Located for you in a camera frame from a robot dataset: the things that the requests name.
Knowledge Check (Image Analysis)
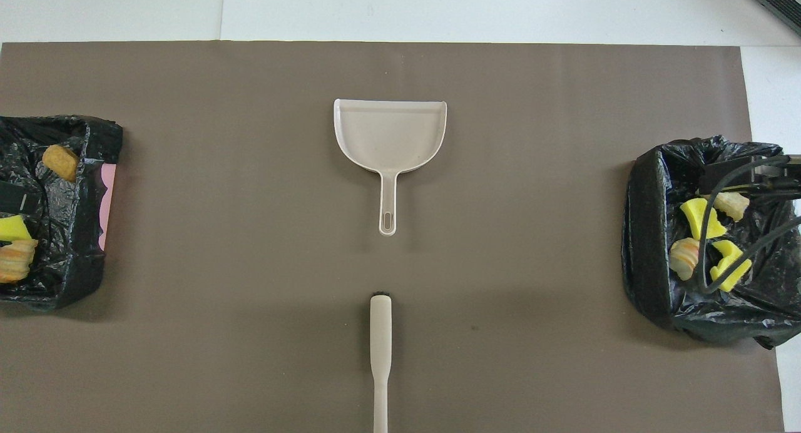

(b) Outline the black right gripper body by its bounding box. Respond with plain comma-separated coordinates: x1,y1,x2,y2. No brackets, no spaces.
767,155,801,199

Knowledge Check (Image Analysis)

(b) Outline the pale beige bread chunk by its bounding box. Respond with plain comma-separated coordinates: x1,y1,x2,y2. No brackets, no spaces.
713,192,750,223

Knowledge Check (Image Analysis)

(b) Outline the small yellow sponge block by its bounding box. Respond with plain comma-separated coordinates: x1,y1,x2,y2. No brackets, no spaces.
0,216,33,243

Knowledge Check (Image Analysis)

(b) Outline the textured yellow sponge piece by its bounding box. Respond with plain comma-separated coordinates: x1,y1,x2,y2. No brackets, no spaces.
680,198,728,240

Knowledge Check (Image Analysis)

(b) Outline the brown toy bread roll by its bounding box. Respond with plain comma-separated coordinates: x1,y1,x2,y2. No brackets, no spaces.
42,145,80,182

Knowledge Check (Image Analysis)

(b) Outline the orange toy croissant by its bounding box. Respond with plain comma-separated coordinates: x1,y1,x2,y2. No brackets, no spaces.
0,238,38,284

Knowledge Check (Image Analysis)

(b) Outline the notched yellow sponge piece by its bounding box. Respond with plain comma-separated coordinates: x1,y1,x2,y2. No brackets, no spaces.
710,240,753,293

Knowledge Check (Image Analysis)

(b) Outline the small striped toy croissant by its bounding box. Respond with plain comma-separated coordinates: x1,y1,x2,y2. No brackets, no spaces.
670,237,701,281

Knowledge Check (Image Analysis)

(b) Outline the beige plastic dustpan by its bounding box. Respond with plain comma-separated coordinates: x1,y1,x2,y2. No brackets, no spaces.
334,99,448,237

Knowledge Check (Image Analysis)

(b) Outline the beige hand brush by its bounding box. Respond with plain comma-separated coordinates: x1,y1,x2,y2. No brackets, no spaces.
369,292,393,433

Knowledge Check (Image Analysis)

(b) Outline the pink bin with black bag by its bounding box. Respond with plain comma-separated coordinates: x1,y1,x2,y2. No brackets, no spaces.
0,115,124,312

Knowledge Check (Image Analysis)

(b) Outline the bin lined with black bag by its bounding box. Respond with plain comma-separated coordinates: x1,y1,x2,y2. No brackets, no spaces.
621,135,801,350

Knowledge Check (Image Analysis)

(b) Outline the brown table mat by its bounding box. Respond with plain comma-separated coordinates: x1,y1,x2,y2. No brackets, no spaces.
0,41,786,433

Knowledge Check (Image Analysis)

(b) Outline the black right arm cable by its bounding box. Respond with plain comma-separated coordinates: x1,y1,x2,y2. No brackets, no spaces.
696,156,801,295

